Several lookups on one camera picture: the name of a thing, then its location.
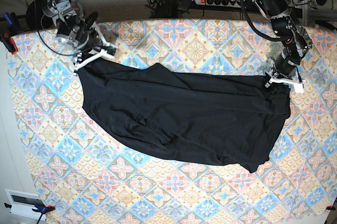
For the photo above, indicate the blue orange clamp upper left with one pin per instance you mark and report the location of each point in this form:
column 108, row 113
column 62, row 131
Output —
column 6, row 37

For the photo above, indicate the orange clamp lower right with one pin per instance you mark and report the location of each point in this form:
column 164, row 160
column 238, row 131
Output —
column 330, row 208

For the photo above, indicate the black t-shirt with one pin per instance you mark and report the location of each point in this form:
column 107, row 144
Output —
column 189, row 117

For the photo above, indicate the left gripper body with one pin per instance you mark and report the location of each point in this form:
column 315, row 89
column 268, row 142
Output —
column 283, row 65

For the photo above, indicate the patterned tablecloth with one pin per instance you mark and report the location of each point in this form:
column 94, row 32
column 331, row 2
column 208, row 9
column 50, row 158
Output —
column 89, row 177

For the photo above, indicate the white floor vent box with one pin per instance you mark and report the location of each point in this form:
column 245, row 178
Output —
column 22, row 204

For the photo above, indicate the white power strip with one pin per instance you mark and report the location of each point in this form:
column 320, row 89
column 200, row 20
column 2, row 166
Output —
column 218, row 3

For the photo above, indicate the blue orange clamp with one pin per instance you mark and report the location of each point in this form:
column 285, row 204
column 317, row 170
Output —
column 6, row 37
column 39, row 209

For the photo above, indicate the blue orange clamp lower left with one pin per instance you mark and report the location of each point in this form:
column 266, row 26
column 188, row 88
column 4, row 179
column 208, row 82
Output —
column 39, row 209

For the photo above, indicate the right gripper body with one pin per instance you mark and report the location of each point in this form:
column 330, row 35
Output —
column 82, row 39

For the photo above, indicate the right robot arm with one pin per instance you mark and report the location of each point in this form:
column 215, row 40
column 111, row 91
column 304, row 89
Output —
column 65, row 17

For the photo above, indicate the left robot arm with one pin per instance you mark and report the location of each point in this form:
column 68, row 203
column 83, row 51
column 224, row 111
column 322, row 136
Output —
column 288, row 30

